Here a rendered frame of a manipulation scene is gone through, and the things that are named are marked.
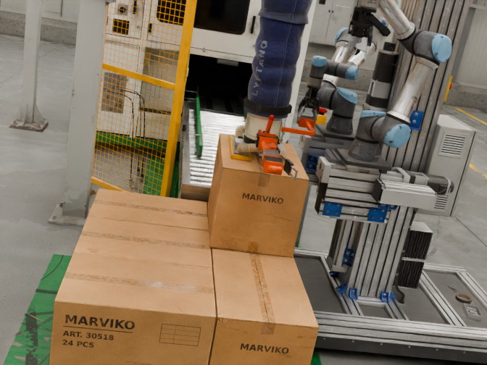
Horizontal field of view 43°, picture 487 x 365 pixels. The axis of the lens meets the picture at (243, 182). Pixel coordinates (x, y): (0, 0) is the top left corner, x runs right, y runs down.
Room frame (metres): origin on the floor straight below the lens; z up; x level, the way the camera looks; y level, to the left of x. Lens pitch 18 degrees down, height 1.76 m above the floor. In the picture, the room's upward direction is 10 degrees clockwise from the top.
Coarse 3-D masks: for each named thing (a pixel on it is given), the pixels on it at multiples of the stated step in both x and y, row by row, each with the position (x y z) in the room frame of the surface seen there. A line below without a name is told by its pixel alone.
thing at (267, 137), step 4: (260, 132) 2.75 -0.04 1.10; (260, 136) 2.67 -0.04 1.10; (264, 136) 2.73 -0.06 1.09; (268, 136) 2.74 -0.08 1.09; (272, 136) 2.75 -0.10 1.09; (276, 136) 2.74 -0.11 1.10; (256, 140) 2.72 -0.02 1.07; (260, 140) 2.67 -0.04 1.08; (264, 140) 2.67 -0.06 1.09; (268, 140) 2.67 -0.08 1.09; (272, 140) 2.67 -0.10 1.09; (276, 140) 2.67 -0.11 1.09; (256, 144) 2.68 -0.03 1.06; (260, 144) 2.67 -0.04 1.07; (276, 144) 2.67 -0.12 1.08; (260, 148) 2.67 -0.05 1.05; (268, 148) 2.67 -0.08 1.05; (276, 148) 2.68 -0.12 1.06
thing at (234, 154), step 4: (240, 136) 3.03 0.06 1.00; (232, 140) 3.03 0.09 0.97; (232, 144) 2.96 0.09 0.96; (232, 148) 2.88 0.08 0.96; (236, 148) 2.88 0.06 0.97; (232, 152) 2.82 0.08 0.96; (236, 152) 2.82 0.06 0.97; (248, 152) 2.85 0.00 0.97; (232, 156) 2.78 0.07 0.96; (236, 156) 2.78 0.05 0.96; (240, 156) 2.78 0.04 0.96; (244, 156) 2.79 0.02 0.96; (248, 156) 2.80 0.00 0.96; (244, 160) 2.79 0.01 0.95; (248, 160) 2.79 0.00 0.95
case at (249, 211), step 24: (288, 144) 3.25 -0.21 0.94; (216, 168) 3.02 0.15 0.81; (240, 168) 2.65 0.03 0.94; (216, 192) 2.76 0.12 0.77; (240, 192) 2.64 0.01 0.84; (264, 192) 2.65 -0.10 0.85; (288, 192) 2.67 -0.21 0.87; (216, 216) 2.63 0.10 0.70; (240, 216) 2.64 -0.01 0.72; (264, 216) 2.66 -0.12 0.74; (288, 216) 2.67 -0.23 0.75; (216, 240) 2.63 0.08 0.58; (240, 240) 2.65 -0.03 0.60; (264, 240) 2.66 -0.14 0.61; (288, 240) 2.67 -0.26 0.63
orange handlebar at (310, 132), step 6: (306, 126) 3.19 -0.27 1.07; (258, 132) 2.85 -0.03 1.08; (288, 132) 3.01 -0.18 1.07; (294, 132) 3.01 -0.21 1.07; (300, 132) 3.01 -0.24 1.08; (306, 132) 3.01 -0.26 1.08; (312, 132) 3.02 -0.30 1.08; (264, 144) 2.60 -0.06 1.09; (270, 144) 2.62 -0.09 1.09; (276, 150) 2.57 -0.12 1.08; (270, 168) 2.31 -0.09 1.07; (276, 168) 2.31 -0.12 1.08
